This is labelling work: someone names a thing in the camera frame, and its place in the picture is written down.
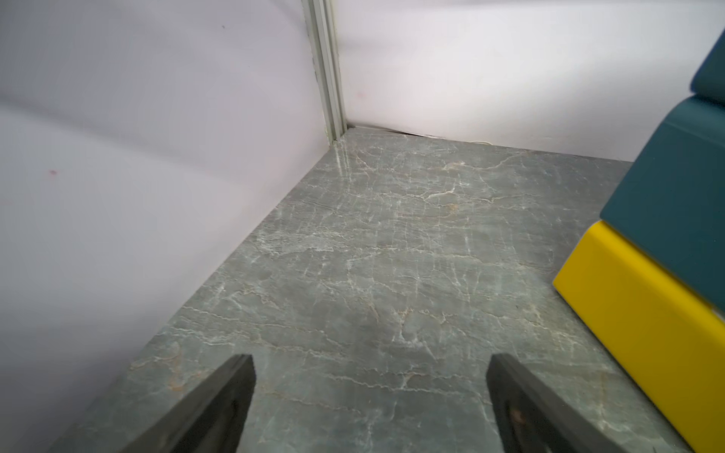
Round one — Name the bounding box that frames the teal three-drawer cabinet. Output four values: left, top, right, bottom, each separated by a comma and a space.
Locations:
600, 38, 724, 310

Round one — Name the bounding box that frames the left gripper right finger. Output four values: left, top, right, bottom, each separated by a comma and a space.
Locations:
486, 353, 623, 453

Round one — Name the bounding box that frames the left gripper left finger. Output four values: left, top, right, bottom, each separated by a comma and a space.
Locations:
123, 355, 257, 453

